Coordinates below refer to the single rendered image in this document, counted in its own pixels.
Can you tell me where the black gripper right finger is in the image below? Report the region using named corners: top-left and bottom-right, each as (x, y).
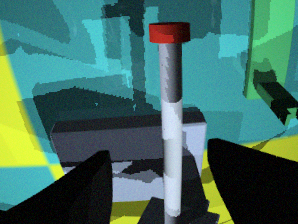
top-left (208, 137), bottom-right (298, 224)

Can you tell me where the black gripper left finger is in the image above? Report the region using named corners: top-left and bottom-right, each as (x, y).
top-left (0, 149), bottom-right (113, 224)

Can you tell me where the green flat plate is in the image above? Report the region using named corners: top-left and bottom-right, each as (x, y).
top-left (243, 0), bottom-right (298, 127)

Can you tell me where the grey rod with red cap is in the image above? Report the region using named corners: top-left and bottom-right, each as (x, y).
top-left (149, 22), bottom-right (190, 224)

